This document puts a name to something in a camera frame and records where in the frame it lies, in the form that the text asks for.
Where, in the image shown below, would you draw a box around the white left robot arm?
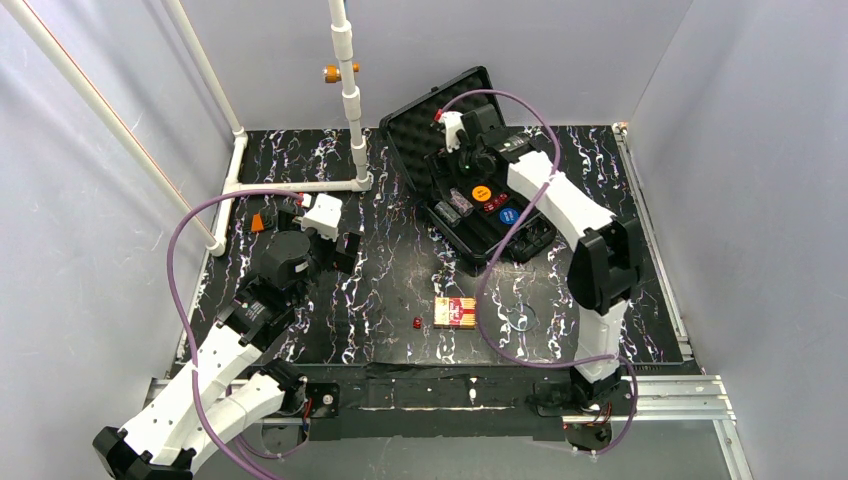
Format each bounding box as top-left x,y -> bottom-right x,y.
93,194 -> 361,479

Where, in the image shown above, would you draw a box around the white PVC pipe frame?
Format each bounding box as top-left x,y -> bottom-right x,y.
3,0 -> 374,258

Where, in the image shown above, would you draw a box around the green blue poker chip stack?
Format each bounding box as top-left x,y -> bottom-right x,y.
434,201 -> 462,227

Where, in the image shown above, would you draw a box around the black foam-lined poker case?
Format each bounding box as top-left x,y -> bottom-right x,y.
379,66 -> 541,265

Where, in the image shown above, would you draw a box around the red playing card box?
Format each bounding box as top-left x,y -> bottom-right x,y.
433,297 -> 477,329

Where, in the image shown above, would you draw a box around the red dice in case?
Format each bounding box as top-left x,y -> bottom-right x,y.
483,192 -> 509,213

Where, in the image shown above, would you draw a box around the orange clamp on pipe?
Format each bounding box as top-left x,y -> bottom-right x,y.
323,63 -> 360,84

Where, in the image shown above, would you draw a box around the clear plastic disc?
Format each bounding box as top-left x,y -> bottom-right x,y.
507,303 -> 539,332

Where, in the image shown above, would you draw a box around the orange dealer button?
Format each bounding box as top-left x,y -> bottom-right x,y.
471,185 -> 492,203

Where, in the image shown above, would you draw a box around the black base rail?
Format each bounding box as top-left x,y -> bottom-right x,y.
238,362 -> 617,442

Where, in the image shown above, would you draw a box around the blue small blind button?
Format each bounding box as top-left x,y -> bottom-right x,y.
498,207 -> 520,225

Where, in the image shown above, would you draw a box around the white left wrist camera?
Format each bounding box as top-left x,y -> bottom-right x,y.
301,193 -> 343,241

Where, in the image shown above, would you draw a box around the orange hex key set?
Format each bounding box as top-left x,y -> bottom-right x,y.
245,213 -> 276,233

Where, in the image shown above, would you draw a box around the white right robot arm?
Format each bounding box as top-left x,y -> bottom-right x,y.
435,105 -> 642,403

